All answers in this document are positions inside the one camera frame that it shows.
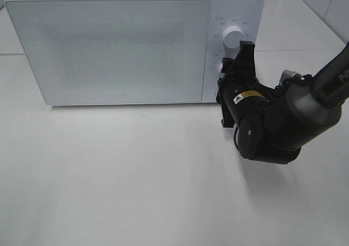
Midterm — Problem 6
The white microwave door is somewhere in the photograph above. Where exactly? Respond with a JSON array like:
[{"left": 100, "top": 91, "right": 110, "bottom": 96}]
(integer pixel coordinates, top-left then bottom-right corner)
[{"left": 7, "top": 0, "right": 209, "bottom": 105}]

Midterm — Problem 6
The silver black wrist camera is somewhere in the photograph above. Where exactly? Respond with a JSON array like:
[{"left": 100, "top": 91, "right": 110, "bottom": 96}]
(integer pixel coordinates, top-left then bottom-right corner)
[{"left": 279, "top": 70, "right": 302, "bottom": 86}]

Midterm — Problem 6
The white microwave oven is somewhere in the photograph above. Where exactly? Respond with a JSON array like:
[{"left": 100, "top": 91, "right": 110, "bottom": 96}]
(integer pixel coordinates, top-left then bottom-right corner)
[{"left": 4, "top": 0, "right": 266, "bottom": 106}]

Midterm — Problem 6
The white microwave knob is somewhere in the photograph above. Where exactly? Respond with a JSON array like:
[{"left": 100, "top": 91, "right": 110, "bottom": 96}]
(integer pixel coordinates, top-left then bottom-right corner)
[
  {"left": 217, "top": 63, "right": 223, "bottom": 76},
  {"left": 222, "top": 25, "right": 244, "bottom": 55}
]

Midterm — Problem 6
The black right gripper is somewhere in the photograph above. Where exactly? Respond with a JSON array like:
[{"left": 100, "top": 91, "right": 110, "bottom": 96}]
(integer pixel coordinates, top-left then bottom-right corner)
[{"left": 216, "top": 40, "right": 270, "bottom": 128}]

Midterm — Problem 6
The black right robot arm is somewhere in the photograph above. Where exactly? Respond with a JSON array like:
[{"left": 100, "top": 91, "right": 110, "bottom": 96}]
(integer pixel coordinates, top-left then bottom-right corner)
[{"left": 216, "top": 41, "right": 348, "bottom": 165}]

